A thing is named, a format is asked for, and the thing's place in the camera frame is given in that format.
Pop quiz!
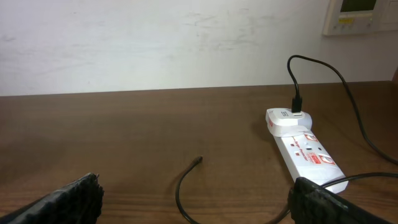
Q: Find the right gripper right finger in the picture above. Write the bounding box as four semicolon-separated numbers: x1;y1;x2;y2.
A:
288;177;390;224

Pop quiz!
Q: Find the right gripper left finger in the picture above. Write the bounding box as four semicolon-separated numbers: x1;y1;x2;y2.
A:
1;173;104;224

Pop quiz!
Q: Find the white power strip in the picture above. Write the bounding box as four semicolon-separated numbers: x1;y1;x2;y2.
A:
274;131;345;185

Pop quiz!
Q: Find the black USB charging cable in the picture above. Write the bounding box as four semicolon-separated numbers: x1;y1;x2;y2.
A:
175;55;398;224

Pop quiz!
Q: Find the white USB charger adapter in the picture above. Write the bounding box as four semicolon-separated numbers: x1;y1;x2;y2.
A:
266;108;312;137

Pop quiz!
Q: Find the beige wall control panel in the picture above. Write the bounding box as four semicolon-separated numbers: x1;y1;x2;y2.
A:
322;0;397;36

